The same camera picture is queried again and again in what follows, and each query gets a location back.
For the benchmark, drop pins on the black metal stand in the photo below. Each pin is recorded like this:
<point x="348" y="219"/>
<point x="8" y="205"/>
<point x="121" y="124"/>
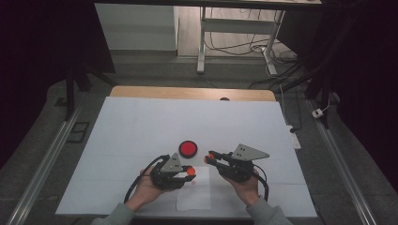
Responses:
<point x="325" y="93"/>
<point x="69" y="93"/>

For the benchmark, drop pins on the white desk frame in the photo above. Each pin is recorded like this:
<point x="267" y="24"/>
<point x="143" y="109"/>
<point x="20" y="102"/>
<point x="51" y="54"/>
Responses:
<point x="237" y="26"/>

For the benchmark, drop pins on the small white adapter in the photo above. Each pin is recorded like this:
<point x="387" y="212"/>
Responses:
<point x="317" y="113"/>

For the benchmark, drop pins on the dark curtain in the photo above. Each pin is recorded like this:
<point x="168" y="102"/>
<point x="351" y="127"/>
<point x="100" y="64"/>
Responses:
<point x="369" y="78"/>
<point x="37" y="62"/>

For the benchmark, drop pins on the round red ink pad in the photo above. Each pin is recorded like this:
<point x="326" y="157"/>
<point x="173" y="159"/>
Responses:
<point x="188" y="149"/>

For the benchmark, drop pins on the dark desk top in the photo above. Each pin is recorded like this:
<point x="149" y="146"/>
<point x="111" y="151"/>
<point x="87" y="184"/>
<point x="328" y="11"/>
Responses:
<point x="203" y="3"/>

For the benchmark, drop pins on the person's right hand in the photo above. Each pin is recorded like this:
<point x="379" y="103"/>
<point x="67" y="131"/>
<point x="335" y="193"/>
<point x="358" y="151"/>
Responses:
<point x="248" y="190"/>

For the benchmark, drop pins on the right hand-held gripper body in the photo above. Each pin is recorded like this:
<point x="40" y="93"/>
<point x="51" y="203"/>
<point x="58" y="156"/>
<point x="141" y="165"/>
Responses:
<point x="247" y="153"/>

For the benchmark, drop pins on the small white paper sheet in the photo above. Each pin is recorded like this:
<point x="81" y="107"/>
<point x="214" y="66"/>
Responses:
<point x="197" y="197"/>

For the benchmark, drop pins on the white power strip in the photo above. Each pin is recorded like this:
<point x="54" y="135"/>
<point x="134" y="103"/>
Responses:
<point x="294" y="139"/>

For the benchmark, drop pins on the dark table grommet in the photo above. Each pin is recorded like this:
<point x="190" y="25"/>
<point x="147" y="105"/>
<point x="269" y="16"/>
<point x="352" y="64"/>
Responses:
<point x="224" y="99"/>

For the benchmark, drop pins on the small orange stamp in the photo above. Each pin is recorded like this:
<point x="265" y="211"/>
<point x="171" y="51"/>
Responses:
<point x="210" y="156"/>

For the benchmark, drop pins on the person's left hand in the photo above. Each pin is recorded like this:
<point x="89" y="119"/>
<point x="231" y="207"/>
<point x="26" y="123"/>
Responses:
<point x="144" y="190"/>

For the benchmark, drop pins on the wooden table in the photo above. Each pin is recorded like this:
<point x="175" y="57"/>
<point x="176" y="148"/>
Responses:
<point x="187" y="93"/>

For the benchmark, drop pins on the aluminium floor rail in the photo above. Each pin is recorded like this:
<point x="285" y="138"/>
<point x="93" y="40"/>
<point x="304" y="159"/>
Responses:
<point x="47" y="162"/>
<point x="341" y="162"/>

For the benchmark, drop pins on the large white table cover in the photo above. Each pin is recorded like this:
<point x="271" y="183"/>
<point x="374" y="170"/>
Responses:
<point x="140" y="125"/>

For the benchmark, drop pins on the dark floor socket frame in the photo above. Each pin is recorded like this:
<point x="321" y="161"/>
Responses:
<point x="78" y="132"/>

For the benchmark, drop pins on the white cabinet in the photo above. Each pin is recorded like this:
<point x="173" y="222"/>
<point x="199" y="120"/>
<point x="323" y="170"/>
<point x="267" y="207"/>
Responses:
<point x="137" y="26"/>

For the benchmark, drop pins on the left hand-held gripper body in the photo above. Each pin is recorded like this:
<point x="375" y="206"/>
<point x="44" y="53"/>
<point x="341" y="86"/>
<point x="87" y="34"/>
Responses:
<point x="172" y="165"/>

